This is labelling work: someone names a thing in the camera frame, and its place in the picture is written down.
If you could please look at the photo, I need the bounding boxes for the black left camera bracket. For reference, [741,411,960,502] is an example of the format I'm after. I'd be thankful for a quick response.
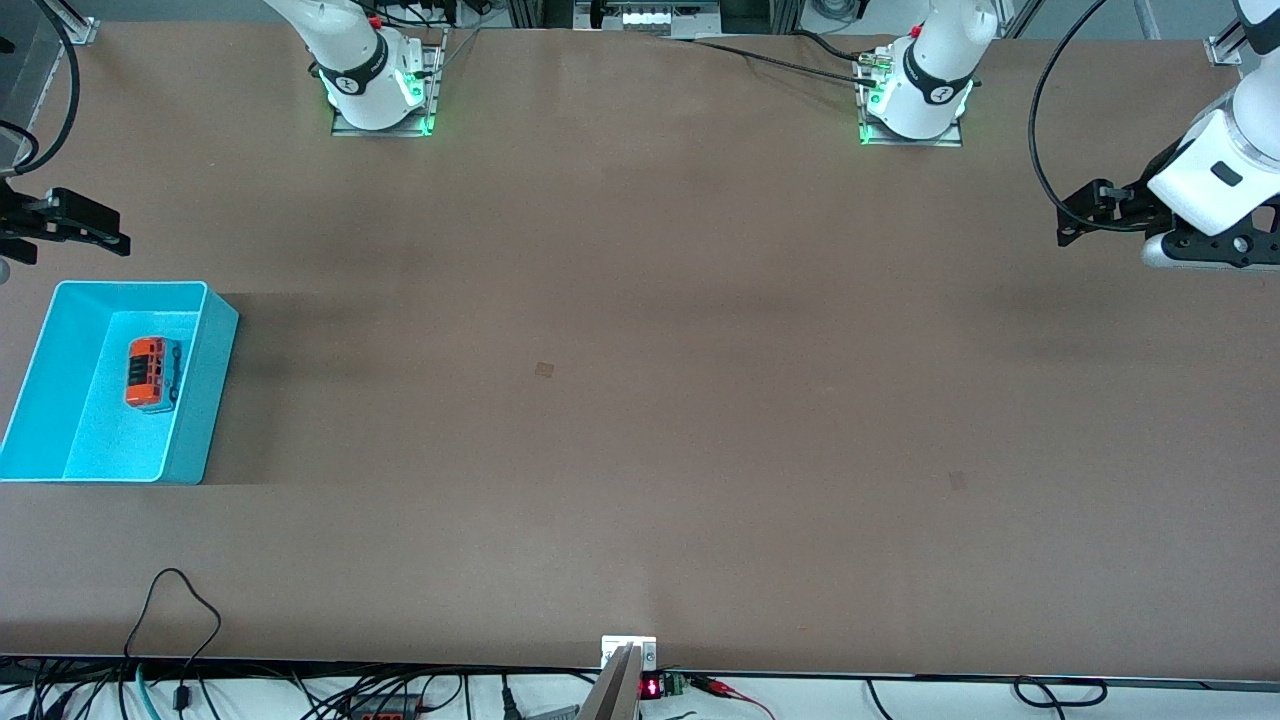
[1165,195,1280,267]

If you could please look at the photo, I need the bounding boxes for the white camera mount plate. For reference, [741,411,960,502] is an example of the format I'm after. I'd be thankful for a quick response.
[601,635,658,670]

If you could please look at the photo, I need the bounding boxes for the thin black looped cable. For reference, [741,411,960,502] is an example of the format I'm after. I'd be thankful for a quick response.
[124,567,223,713]

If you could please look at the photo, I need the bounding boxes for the white device with slots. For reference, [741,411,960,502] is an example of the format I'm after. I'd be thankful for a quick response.
[620,5,721,31]

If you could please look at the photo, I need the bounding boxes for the black base cable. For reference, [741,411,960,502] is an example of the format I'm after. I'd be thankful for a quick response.
[793,30,873,63]
[660,36,879,87]

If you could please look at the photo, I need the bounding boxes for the dark metal frame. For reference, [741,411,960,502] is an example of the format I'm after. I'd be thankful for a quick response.
[505,0,804,39]

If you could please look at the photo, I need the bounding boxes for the grey camera mount bar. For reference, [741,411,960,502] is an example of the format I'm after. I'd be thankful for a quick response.
[578,643,642,720]

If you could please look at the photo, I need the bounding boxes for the orange toy bus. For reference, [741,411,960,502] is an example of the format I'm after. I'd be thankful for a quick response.
[124,336,183,413]

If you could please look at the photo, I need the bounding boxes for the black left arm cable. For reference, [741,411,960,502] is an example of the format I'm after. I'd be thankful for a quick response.
[1029,0,1151,233]

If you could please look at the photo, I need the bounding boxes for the black coiled cable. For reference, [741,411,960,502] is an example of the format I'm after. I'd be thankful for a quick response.
[1013,676,1109,709]

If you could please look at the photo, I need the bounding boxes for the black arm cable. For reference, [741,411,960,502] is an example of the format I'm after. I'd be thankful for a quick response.
[0,0,81,179]
[1029,0,1151,233]

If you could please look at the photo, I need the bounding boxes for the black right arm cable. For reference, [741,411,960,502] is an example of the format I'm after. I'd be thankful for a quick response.
[0,0,81,179]

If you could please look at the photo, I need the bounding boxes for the turquoise plastic box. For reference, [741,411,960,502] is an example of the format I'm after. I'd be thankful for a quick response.
[0,281,240,485]

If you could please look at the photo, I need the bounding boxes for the red clip lead wires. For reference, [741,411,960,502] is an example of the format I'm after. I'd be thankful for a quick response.
[688,675,776,720]

